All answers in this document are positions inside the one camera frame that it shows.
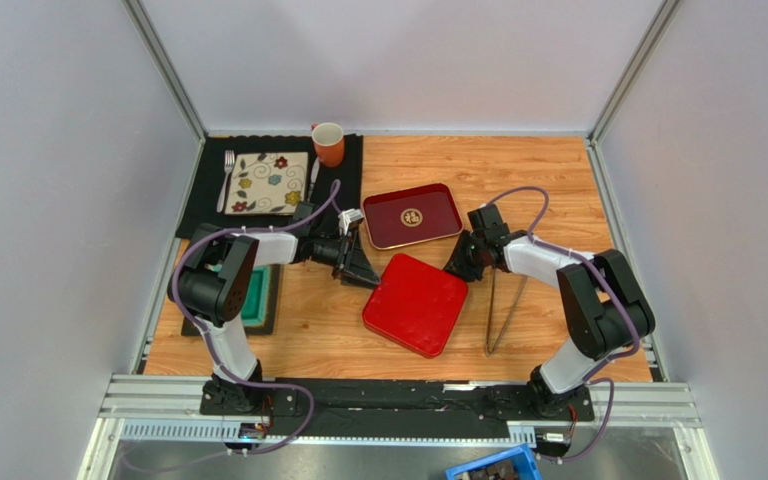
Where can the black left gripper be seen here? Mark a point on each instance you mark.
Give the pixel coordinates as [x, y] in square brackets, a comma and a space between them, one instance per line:
[351, 265]

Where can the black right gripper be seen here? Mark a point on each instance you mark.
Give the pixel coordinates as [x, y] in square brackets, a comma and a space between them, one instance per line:
[470, 252]

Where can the red chocolate serving tray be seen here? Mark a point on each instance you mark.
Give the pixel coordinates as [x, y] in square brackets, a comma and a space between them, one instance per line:
[411, 216]

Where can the red tin lid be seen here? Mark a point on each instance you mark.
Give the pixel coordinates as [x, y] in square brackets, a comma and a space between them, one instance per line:
[416, 305]

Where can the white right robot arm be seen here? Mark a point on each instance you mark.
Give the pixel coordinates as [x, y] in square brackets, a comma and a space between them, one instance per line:
[606, 311]

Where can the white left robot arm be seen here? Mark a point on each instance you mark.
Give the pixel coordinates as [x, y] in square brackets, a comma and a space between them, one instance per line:
[236, 369]

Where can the silver table knife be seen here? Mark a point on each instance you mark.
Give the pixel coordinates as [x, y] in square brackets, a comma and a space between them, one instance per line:
[313, 175]

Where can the turquoise glazed dark plate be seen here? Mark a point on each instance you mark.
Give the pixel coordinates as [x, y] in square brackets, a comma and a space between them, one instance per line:
[261, 299]

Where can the floral square plate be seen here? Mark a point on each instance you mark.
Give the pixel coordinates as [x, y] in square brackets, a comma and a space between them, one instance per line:
[269, 183]

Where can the orange mug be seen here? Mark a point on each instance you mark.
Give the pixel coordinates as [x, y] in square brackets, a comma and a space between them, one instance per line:
[329, 143]

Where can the silver fork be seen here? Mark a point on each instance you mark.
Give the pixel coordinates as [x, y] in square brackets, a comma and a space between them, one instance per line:
[228, 167]

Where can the blue plastic bin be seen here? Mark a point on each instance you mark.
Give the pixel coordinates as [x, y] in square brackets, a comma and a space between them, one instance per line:
[514, 463]

